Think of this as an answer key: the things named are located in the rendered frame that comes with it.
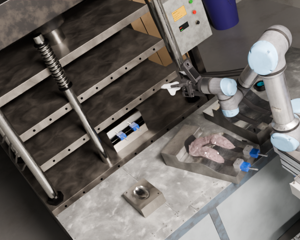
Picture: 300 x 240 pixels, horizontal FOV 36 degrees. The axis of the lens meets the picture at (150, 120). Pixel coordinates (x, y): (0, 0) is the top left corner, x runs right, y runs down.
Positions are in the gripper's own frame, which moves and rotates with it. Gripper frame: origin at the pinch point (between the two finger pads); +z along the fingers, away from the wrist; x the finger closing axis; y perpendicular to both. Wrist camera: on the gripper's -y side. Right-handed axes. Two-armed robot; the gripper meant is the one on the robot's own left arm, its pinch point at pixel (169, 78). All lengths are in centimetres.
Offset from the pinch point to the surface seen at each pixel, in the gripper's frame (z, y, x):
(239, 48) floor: 131, 111, 263
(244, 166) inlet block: -23, 58, 13
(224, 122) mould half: 8, 54, 44
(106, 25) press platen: 72, -13, 36
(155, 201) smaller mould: 14, 64, -22
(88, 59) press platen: 103, 12, 37
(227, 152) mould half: -8, 57, 21
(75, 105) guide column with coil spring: 74, 19, -6
